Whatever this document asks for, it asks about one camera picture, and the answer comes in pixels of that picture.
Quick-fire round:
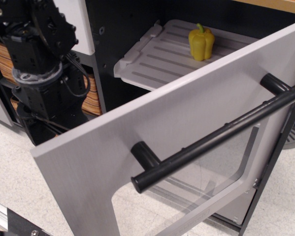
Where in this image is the grey toy oven door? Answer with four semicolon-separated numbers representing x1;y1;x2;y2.
32;23;295;236

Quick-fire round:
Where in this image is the black oven door handle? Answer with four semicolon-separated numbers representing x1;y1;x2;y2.
131;73;295;194

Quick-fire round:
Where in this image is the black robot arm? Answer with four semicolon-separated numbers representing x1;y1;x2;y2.
0;0;91;145

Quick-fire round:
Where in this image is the white oven rack shelf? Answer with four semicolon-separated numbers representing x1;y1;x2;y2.
113;20;257;91

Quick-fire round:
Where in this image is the yellow toy bell pepper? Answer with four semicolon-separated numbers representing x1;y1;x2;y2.
188;23;215;61

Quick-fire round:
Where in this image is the grey lower drawer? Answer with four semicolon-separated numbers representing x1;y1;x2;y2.
212;187;256;225

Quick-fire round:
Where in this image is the lower wood-pattern storage bin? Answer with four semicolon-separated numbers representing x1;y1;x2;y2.
10;96;19;111

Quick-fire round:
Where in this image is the wood-pattern storage bin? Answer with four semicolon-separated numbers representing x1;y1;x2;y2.
0;43;102;116
10;96;19;111

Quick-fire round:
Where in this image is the upper wood-pattern storage bin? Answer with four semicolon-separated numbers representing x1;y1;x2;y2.
0;43;102;116

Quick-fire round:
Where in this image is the toy kitchen cabinet frame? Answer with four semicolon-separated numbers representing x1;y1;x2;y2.
0;0;295;236

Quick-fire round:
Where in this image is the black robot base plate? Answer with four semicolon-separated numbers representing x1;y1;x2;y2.
7;208;50;236

